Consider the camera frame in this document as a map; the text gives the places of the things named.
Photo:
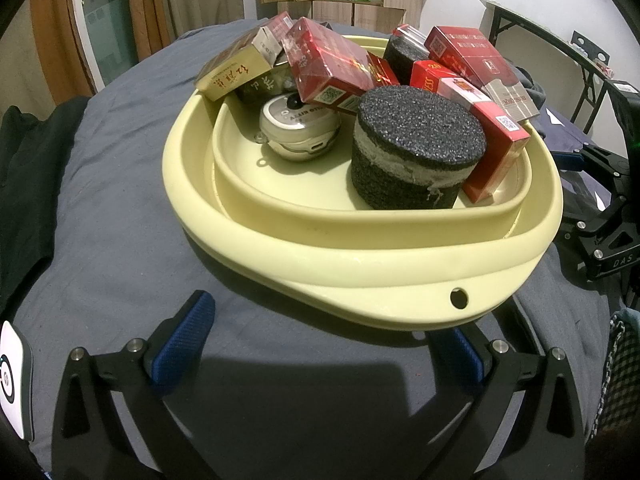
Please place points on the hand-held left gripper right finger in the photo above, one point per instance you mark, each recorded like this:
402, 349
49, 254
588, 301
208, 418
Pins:
462, 360

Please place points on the shiny red box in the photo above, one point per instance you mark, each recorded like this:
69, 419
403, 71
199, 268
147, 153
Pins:
325, 60

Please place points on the glass window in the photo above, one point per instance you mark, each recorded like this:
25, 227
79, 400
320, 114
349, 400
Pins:
107, 15

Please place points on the brown gold cigarette box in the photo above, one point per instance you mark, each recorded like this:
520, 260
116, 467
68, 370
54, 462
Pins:
235, 72

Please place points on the red and silver cigarette pack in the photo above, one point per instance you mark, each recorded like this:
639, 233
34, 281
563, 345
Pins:
475, 55

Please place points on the black cloth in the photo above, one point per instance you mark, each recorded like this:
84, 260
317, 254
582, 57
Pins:
30, 185

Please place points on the black chair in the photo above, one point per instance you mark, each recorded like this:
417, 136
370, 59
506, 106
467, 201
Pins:
592, 52

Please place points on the grey blanket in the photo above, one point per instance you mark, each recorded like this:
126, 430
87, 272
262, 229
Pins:
125, 210

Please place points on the large black foam cylinder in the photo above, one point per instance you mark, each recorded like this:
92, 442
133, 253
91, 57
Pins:
415, 150

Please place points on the red box with white side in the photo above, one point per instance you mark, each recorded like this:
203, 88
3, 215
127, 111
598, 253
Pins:
495, 150

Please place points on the silver topped cigarette pack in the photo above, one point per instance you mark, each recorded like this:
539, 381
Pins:
410, 34

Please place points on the brown curtain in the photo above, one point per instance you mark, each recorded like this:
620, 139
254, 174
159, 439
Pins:
165, 10

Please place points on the small red gold-print box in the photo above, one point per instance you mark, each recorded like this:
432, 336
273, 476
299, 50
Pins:
386, 72

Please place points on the black folding table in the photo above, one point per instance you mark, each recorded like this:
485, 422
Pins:
540, 25

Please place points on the small black foam cylinder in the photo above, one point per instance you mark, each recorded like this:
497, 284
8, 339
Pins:
402, 62

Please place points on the pale yellow plastic tray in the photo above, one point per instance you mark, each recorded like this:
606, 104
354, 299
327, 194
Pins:
350, 265

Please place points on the round silver tin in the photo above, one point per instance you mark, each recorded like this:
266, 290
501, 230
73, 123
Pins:
300, 130

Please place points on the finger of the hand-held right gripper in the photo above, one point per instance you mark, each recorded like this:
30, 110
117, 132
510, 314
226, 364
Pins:
582, 232
567, 161

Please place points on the white rounded device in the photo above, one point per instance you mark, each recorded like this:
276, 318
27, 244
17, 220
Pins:
14, 380

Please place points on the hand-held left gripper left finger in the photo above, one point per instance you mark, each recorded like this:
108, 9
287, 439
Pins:
182, 345

